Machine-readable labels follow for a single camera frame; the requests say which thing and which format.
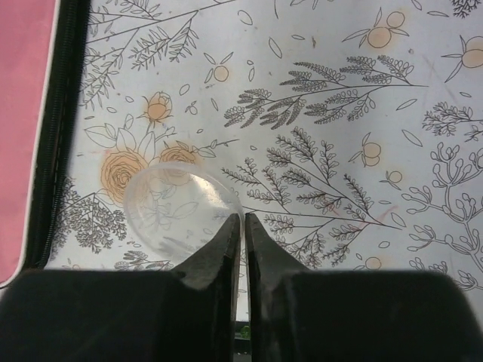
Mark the clear plastic tube lid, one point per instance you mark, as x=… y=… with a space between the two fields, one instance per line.
x=176 y=208

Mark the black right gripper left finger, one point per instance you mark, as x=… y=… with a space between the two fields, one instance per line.
x=183 y=314

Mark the floral table cloth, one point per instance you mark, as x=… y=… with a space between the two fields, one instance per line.
x=353 y=129

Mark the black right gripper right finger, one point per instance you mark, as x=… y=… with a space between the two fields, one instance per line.
x=298 y=314

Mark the pink racket bag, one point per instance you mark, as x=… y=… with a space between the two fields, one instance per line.
x=42 y=50

